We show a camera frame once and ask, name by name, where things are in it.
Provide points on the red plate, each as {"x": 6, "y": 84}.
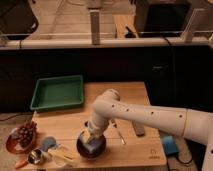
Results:
{"x": 13, "y": 146}

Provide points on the blue sponge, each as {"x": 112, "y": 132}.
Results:
{"x": 92, "y": 145}

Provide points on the purple grapes bunch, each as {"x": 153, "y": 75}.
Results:
{"x": 26, "y": 133}

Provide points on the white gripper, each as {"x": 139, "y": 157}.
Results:
{"x": 91, "y": 131}

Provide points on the dark purple bowl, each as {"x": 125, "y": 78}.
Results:
{"x": 85, "y": 153}

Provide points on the black chair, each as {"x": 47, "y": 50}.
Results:
{"x": 17, "y": 17}

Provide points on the metal measuring cup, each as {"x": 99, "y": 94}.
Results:
{"x": 35, "y": 157}

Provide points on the blue round scrubber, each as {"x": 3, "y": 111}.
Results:
{"x": 47, "y": 143}

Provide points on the black monitor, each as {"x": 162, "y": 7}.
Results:
{"x": 160, "y": 15}

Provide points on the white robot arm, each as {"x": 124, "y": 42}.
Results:
{"x": 191, "y": 124}

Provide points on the grey remote control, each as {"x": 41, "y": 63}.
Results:
{"x": 139, "y": 129}

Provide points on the green plastic tray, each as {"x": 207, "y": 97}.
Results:
{"x": 57, "y": 93}

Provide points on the clear plastic bag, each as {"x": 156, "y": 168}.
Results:
{"x": 62, "y": 157}

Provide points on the metal support post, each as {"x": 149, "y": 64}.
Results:
{"x": 94, "y": 7}

